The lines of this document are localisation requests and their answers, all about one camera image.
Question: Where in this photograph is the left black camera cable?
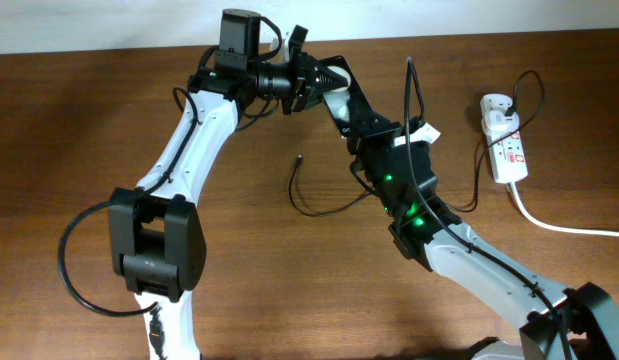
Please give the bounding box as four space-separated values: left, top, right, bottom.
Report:
57 86 200 360

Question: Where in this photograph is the white power strip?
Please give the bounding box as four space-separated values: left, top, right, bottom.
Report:
480 94 528 184

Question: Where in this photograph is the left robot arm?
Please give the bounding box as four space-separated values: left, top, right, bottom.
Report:
108 9 352 359

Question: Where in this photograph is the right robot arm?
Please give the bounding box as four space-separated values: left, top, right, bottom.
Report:
334 99 619 359

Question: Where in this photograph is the black smartphone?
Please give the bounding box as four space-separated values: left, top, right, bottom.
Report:
321 55 372 139

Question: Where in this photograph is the white USB charger adapter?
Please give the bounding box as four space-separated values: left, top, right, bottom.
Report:
482 110 520 135

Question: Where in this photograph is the black charging cable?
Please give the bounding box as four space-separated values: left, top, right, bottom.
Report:
287 69 546 218

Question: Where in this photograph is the white power strip cord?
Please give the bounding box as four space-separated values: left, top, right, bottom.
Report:
506 181 619 239

